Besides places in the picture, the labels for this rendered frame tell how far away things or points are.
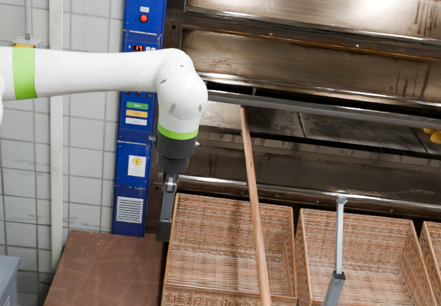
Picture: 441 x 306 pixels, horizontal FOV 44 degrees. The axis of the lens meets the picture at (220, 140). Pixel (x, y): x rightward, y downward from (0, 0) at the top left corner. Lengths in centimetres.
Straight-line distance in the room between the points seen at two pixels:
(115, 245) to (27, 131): 66
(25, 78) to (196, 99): 37
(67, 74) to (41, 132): 130
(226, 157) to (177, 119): 133
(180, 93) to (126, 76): 16
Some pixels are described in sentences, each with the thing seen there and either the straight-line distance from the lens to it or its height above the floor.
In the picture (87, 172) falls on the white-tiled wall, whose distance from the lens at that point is 260.
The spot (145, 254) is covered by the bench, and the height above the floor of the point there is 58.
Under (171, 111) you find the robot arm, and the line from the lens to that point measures 119.
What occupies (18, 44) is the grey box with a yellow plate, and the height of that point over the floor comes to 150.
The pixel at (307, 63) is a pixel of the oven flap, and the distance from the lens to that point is 233.
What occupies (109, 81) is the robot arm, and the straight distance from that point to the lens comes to 127.
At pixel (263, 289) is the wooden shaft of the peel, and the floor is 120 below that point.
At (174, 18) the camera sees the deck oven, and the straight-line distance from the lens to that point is 224.
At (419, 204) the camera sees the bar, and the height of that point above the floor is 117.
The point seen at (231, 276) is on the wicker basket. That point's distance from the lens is 257.
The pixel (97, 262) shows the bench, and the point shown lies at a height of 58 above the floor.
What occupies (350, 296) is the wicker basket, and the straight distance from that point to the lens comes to 266.
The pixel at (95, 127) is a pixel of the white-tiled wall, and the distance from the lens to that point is 247.
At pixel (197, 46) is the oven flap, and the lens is 228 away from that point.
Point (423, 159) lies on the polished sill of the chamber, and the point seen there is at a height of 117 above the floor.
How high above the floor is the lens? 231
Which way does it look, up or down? 29 degrees down
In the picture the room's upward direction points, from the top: 9 degrees clockwise
